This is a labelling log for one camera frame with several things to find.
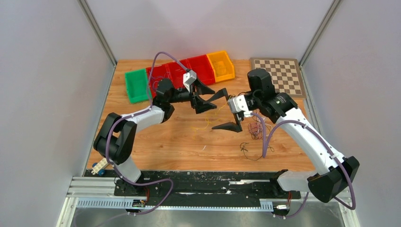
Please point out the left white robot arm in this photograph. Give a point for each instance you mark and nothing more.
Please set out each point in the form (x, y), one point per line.
(115, 138)

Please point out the green plastic bin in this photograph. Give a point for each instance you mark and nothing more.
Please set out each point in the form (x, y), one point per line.
(137, 86)

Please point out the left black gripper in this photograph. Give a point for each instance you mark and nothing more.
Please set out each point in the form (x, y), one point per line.
(195, 100)

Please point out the white blue toy car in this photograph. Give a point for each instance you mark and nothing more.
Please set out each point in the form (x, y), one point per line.
(98, 168)

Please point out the yellow plastic bin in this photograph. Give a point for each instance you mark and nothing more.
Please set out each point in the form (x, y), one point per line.
(222, 65)

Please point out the aluminium frame rail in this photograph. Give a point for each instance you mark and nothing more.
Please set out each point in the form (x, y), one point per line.
(91, 192)

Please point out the right red plastic bin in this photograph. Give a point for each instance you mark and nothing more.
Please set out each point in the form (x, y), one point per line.
(202, 66)

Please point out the left red plastic bin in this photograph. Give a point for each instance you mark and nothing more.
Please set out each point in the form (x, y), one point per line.
(159, 72)

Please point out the red plastic bin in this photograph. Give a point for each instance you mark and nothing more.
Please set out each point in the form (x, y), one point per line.
(202, 66)
(159, 72)
(176, 73)

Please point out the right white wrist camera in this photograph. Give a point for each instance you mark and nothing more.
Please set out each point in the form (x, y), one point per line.
(238, 104)

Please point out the wooden chessboard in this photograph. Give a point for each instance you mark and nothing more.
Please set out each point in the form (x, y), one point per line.
(285, 74)

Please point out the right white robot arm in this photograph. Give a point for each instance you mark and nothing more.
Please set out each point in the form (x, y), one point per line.
(333, 171)

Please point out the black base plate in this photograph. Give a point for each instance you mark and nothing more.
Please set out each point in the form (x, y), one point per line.
(203, 189)

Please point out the middle red plastic bin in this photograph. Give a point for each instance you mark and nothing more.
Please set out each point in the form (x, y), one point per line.
(176, 73)

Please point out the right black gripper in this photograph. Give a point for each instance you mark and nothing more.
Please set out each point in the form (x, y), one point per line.
(231, 126)

